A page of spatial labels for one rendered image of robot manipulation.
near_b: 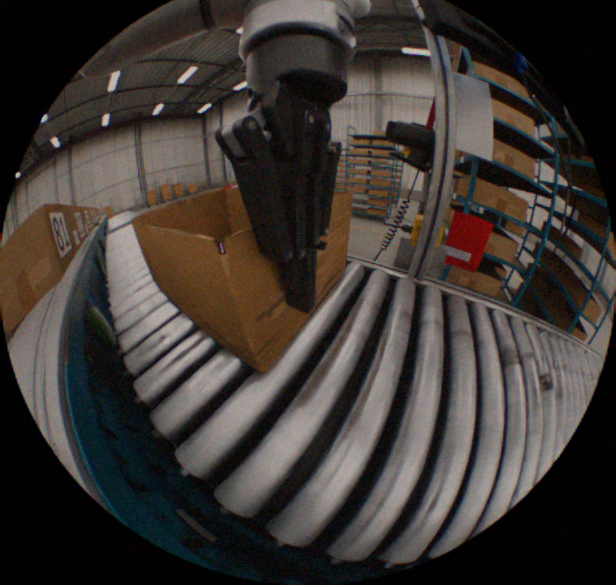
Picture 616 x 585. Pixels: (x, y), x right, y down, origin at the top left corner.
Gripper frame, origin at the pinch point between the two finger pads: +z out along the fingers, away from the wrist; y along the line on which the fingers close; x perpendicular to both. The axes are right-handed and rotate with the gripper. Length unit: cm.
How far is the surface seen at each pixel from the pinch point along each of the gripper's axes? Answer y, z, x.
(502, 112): 74, -53, -46
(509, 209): 74, -11, -54
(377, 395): -2.4, 10.5, -11.9
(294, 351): -1.8, 10.7, 0.1
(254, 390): -9.2, 10.5, 0.7
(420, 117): 931, -323, -10
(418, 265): 28.2, 7.6, -13.5
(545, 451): -7, 11, -49
